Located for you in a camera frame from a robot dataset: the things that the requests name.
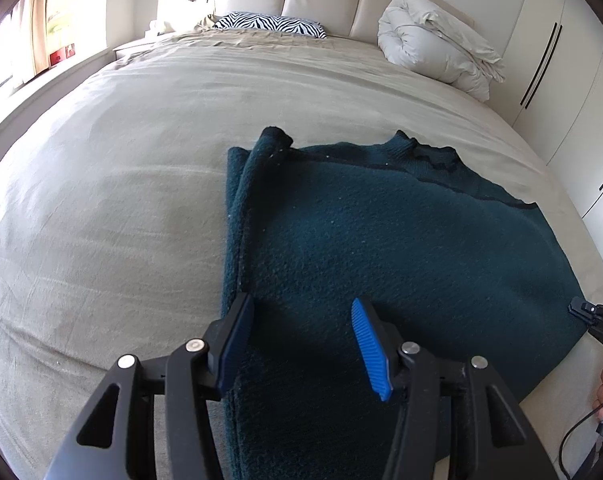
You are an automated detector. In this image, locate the white nightstand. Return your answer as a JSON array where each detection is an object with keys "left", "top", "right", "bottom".
[{"left": 112, "top": 35, "right": 163, "bottom": 62}]

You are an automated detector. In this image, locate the white rolled duvet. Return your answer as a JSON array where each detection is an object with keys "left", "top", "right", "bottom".
[{"left": 377, "top": 0, "right": 506, "bottom": 102}]

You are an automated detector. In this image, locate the red box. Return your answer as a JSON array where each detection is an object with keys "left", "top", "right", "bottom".
[{"left": 49, "top": 44, "right": 77, "bottom": 67}]

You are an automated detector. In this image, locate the white wardrobe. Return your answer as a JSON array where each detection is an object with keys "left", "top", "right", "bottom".
[{"left": 501, "top": 0, "right": 603, "bottom": 283}]

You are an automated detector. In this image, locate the dark green knit sweater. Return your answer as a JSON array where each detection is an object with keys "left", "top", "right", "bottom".
[{"left": 220, "top": 127, "right": 590, "bottom": 480}]

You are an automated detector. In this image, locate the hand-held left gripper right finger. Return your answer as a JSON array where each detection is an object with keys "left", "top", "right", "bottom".
[{"left": 350, "top": 297, "right": 559, "bottom": 480}]

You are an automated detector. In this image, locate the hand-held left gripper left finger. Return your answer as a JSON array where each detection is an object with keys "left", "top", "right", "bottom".
[{"left": 44, "top": 292, "right": 256, "bottom": 480}]

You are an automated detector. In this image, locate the beige curtain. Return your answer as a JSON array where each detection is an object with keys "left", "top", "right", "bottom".
[{"left": 10, "top": 0, "right": 53, "bottom": 82}]

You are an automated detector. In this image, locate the black cable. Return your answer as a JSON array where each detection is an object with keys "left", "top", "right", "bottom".
[{"left": 558, "top": 404, "right": 603, "bottom": 480}]

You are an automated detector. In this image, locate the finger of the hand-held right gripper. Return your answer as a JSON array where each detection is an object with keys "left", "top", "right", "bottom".
[{"left": 568, "top": 296, "right": 593, "bottom": 320}]

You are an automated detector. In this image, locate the zebra print pillow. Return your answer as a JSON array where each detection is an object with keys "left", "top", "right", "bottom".
[{"left": 212, "top": 11, "right": 327, "bottom": 40}]

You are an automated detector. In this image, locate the beige bed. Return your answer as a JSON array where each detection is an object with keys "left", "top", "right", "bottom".
[{"left": 0, "top": 29, "right": 603, "bottom": 480}]

